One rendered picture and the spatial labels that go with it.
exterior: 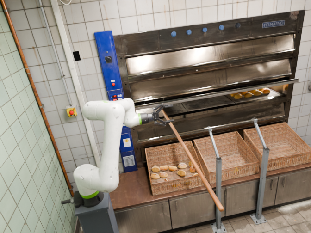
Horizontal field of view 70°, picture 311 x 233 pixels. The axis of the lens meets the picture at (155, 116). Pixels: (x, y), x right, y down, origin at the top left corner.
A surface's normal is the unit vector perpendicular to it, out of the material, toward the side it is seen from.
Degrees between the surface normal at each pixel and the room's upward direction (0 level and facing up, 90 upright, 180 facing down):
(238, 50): 70
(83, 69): 90
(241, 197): 87
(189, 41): 90
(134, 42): 90
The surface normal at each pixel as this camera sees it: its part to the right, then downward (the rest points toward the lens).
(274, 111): 0.12, 0.07
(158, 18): 0.17, 0.40
